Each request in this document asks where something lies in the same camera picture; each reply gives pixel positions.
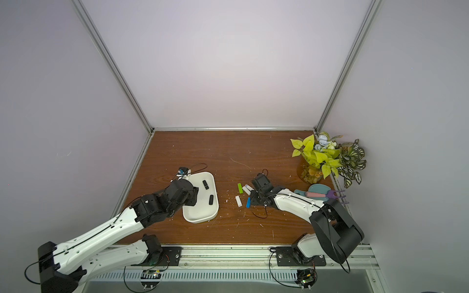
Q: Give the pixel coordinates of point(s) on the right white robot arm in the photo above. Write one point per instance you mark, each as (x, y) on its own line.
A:
(336, 233)

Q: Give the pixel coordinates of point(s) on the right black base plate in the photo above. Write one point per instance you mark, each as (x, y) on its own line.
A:
(288, 257)

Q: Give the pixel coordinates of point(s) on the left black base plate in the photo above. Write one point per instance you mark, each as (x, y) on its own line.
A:
(167, 256)

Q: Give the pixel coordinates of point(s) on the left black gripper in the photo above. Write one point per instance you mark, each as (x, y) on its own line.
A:
(193, 194)

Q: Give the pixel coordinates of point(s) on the yellow-green potted plant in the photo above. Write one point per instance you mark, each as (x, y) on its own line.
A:
(320, 157)

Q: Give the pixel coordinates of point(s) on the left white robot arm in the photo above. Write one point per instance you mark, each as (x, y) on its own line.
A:
(65, 266)

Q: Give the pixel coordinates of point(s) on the right small circuit board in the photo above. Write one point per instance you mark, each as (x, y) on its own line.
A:
(306, 278)

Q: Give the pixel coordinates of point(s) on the white ribbed cable duct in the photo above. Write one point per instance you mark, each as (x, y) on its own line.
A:
(208, 275)

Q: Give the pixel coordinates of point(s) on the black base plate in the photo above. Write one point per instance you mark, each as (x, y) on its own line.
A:
(167, 256)
(288, 257)

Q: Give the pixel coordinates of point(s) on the white oval storage box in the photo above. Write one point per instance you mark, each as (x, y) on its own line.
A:
(202, 211)

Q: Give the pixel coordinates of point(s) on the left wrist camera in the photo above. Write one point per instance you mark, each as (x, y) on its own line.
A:
(183, 172)

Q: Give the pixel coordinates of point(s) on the striped dark leaf plant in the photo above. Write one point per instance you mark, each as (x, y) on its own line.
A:
(352, 160)

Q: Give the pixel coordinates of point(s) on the teal leaf-shaped dish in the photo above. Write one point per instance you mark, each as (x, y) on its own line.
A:
(319, 188)

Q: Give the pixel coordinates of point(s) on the pink purple toy fork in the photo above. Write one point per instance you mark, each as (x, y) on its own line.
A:
(331, 194)

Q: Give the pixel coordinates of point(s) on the left small circuit board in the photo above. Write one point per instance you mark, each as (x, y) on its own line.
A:
(150, 278)

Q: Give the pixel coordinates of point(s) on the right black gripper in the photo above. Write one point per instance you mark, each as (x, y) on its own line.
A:
(257, 196)

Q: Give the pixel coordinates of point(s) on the small circuit board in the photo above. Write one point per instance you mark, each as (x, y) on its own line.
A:
(306, 278)
(150, 278)

